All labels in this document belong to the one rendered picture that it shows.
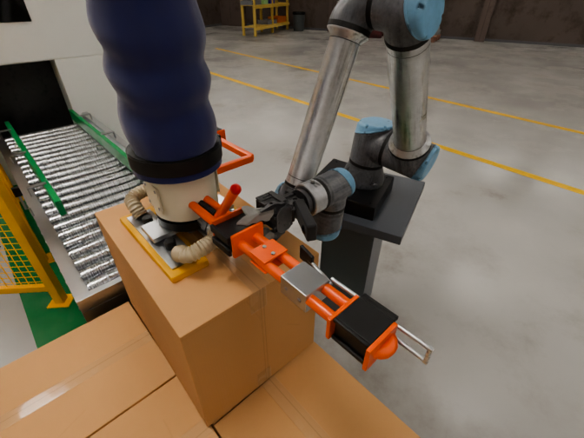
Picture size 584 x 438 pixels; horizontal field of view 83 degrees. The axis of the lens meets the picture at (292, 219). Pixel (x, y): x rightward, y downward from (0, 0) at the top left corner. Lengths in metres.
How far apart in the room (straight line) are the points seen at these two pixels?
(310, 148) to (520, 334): 1.67
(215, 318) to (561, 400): 1.71
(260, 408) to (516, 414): 1.23
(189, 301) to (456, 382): 1.43
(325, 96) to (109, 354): 1.05
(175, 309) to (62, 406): 0.57
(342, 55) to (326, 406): 0.97
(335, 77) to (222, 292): 0.62
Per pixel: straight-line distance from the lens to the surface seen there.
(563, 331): 2.42
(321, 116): 0.97
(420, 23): 0.90
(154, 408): 1.16
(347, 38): 0.97
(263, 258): 0.66
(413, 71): 1.01
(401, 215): 1.46
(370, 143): 1.39
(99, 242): 1.81
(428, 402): 1.82
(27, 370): 1.41
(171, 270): 0.86
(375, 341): 0.54
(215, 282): 0.83
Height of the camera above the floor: 1.54
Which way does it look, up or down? 35 degrees down
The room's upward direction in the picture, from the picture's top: straight up
